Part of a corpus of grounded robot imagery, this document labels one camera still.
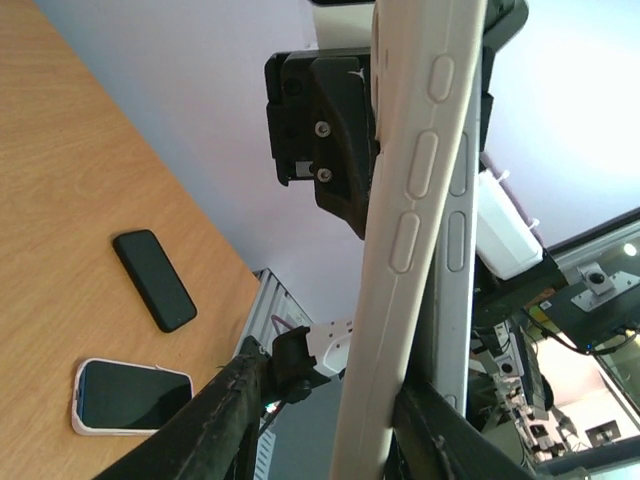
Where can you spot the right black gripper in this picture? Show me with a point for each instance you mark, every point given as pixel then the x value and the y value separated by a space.
pixel 320 135

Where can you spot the white phone case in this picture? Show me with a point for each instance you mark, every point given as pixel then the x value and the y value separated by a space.
pixel 423 61

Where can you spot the phone in pink case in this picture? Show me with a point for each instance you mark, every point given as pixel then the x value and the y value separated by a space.
pixel 115 398

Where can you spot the black smartphone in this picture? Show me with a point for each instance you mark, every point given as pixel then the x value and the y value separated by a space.
pixel 440 350

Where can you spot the aluminium front rail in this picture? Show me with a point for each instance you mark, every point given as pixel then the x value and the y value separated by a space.
pixel 281 446

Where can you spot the phone in black case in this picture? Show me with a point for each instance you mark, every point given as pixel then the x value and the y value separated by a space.
pixel 155 279

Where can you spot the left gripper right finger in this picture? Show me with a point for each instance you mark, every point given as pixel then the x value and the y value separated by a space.
pixel 431 440

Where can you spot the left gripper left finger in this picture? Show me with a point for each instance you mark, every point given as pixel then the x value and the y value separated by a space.
pixel 215 436

